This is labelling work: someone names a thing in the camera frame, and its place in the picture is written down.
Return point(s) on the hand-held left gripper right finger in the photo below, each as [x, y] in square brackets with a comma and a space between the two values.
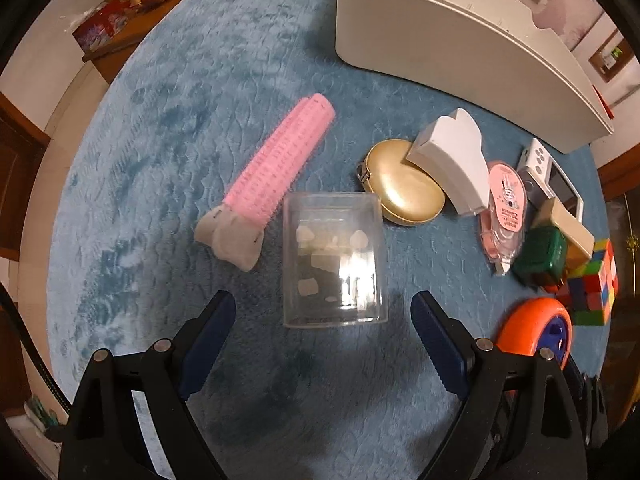
[437, 342]

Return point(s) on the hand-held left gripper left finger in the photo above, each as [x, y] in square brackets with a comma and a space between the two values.
[210, 342]

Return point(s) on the orange round reel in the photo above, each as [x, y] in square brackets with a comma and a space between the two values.
[525, 325]

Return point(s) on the green perfume bottle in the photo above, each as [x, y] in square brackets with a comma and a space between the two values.
[537, 255]

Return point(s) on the gold oval case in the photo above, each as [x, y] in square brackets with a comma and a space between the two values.
[405, 187]

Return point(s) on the pink correction tape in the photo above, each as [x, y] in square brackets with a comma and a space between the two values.
[505, 195]

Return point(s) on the multicoloured puzzle cube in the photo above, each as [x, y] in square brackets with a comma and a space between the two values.
[590, 285]

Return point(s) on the clear plastic jar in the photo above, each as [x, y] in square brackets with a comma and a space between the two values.
[330, 220]

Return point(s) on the cream rectangular box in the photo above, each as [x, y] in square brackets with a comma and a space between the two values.
[570, 230]

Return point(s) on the pink hair roller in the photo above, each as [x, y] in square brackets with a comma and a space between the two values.
[280, 160]

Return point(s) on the white handheld device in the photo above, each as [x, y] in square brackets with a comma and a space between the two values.
[537, 160]

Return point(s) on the white plastic storage bin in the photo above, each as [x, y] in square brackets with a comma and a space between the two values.
[450, 35]

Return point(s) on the glass-door wooden cabinet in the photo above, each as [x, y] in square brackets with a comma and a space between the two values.
[620, 185]

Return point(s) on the brown wooden door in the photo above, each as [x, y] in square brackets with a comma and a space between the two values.
[20, 175]

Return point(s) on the wooden side cabinet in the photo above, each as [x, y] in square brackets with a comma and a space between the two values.
[145, 30]

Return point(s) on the red gift bag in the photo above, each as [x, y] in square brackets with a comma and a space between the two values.
[100, 25]

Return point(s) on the wooden wall niche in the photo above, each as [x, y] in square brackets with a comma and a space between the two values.
[611, 55]

